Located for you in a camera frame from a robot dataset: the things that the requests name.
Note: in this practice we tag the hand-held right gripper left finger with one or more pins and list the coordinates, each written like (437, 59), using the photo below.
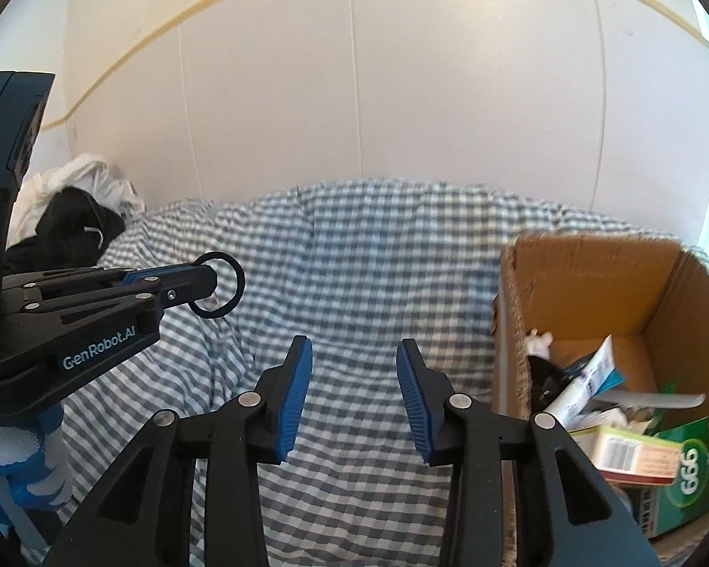
(292, 401)

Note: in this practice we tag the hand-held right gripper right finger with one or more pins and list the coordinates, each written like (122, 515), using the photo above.
(413, 401)

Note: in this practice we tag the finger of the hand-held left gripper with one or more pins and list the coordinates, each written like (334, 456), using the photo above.
(171, 295)
(153, 275)

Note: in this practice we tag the beige printed box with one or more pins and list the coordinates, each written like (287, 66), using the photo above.
(620, 452)

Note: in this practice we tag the brown cardboard box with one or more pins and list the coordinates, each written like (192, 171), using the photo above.
(597, 283)

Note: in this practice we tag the green white box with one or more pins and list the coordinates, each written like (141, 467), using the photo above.
(685, 472)

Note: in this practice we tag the person's left forearm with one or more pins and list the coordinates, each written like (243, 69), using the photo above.
(18, 455)

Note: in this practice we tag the black clothing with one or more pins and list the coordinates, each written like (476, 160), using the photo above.
(71, 218)

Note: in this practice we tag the white clothing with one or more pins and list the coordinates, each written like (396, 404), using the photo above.
(94, 180)

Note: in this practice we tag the white fluffy item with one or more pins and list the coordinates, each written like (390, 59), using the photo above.
(537, 342)

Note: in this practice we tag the grey white checked blanket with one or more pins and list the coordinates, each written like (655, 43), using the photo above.
(360, 248)

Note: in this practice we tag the white tube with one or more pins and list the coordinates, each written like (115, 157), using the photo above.
(591, 378)

